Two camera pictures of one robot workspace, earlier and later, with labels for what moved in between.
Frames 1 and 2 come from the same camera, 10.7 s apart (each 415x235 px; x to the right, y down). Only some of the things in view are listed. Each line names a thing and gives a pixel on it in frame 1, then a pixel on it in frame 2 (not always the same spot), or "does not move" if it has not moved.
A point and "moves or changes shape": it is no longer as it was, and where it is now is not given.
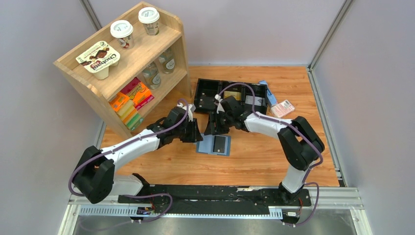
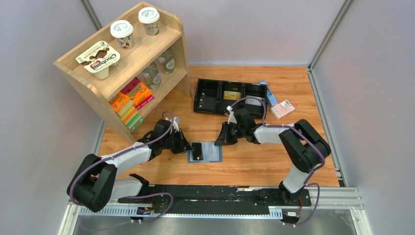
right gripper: (211, 129) → (224, 138)
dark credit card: (219, 144) → (197, 154)
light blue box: (271, 98) does not move
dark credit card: (208, 103) does not move
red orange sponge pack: (138, 92) does not move
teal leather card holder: (219, 145) moves or changes shape
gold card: (237, 95) does not move
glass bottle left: (152, 76) does not move
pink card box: (282, 108) does not move
